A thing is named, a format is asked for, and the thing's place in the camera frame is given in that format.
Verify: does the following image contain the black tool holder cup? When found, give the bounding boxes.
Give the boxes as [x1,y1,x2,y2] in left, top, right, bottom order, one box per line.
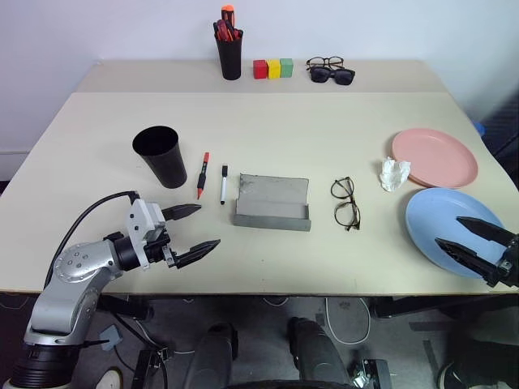
[215,34,243,81]

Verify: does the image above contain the black table frame bar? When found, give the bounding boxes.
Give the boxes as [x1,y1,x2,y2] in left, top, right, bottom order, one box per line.
[371,294,519,322]

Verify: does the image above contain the tortoiseshell square glasses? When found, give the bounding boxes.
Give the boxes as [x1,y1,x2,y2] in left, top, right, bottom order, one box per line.
[306,56,345,71]

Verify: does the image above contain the dark textured object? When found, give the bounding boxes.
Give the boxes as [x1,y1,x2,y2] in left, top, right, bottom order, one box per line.
[481,93,519,165]

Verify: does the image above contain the black and white shoe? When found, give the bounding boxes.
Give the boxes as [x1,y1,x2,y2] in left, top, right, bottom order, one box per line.
[436,359,470,389]

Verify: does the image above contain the dark rounded shape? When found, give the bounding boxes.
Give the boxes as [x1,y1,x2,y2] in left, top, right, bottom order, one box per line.
[286,317,350,389]
[193,323,239,389]

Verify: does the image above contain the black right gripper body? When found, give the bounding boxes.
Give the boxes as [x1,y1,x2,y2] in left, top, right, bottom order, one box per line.
[486,232,519,289]

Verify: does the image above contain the red and black pen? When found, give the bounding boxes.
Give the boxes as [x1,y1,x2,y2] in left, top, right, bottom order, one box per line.
[196,152,211,200]

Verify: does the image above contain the tortoiseshell round glasses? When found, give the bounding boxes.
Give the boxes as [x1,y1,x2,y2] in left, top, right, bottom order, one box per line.
[330,176,362,232]

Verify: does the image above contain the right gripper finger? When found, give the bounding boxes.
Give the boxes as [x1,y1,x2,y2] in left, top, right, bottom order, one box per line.
[457,216,518,246]
[435,237,502,285]

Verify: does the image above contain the small grey block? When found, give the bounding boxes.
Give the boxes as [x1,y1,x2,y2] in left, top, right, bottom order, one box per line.
[98,325,123,353]

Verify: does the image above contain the black sunglasses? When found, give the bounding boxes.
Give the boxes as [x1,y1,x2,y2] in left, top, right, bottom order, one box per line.
[309,66,357,87]

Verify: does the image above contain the pink plate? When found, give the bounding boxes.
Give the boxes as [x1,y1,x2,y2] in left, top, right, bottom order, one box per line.
[391,128,479,190]

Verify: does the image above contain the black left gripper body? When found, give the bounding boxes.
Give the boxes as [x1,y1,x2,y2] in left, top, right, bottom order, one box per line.
[144,226,182,269]

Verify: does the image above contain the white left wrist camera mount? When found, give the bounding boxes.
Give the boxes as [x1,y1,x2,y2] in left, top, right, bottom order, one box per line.
[124,198,167,271]

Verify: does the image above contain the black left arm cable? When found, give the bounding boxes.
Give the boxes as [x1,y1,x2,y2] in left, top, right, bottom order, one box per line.
[43,190,141,293]

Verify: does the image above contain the crumpled white tissue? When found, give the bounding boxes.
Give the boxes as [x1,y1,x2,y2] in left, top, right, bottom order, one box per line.
[380,156,412,192]

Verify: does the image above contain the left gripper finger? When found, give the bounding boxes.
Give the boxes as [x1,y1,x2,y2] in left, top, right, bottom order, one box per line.
[161,203,203,222]
[176,238,221,269]

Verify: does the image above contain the grey glasses case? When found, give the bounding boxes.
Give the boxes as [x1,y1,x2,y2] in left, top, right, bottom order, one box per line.
[233,173,312,233]

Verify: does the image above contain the empty black cup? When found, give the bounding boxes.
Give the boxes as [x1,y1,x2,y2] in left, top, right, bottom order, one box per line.
[132,126,188,190]

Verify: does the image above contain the blue plate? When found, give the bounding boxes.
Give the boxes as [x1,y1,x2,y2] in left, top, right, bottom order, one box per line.
[405,187,508,280]

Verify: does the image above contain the black metal clamp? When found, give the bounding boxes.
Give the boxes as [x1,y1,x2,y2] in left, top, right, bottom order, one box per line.
[349,357,393,389]

